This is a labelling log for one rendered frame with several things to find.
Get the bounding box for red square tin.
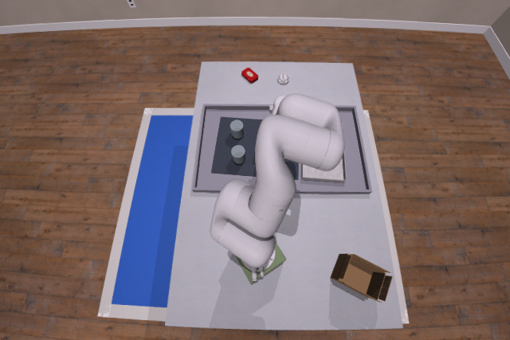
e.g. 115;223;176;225
241;68;258;83

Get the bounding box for dark grey flat mat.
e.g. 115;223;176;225
211;117;299;180

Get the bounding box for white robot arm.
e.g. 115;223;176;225
210;93;345;281

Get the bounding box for brown cardboard box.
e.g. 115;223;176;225
331;254;390;302

